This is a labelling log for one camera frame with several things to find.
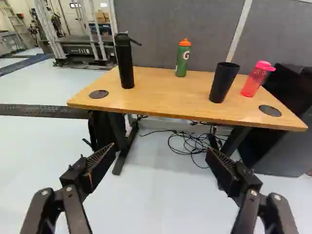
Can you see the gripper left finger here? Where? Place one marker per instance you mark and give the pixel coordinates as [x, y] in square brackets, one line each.
[73, 195]

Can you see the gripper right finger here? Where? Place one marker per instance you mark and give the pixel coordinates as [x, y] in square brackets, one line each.
[243, 185]

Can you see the green bottle with orange cap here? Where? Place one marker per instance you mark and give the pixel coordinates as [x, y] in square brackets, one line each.
[182, 61]

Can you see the pink transparent bottle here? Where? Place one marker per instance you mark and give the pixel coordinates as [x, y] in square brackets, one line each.
[252, 81]

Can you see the tall black bottle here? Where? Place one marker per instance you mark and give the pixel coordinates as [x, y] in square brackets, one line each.
[125, 65]

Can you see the black backpack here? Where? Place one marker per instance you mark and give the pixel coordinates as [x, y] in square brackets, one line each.
[102, 131]

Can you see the black tumbler cup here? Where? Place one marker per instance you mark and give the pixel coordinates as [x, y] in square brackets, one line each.
[223, 83]

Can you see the black cabinet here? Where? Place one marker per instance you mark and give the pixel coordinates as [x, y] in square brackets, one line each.
[285, 83]

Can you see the wooden table with black legs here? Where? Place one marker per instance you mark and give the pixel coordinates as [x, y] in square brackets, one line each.
[170, 97]

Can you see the black treadmill with grey rails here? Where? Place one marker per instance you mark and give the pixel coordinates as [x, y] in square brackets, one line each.
[78, 50]

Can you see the grey partition wall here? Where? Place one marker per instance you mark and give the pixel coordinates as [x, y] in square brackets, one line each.
[170, 24]

